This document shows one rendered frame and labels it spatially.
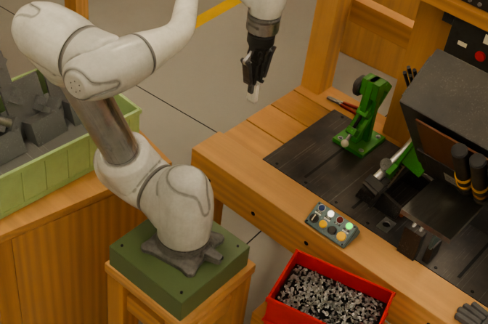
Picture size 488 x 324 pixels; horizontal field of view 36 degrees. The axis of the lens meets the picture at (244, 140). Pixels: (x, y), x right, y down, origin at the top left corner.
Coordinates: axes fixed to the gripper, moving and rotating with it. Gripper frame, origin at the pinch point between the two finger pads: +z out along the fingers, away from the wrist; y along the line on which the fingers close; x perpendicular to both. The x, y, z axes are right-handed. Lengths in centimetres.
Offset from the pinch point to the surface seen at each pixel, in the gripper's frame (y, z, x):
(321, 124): -50, 41, -4
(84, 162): 23, 47, -49
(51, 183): 36, 48, -49
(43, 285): 47, 85, -43
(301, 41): -210, 131, -121
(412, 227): -19, 30, 51
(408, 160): -29, 18, 40
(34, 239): 49, 61, -43
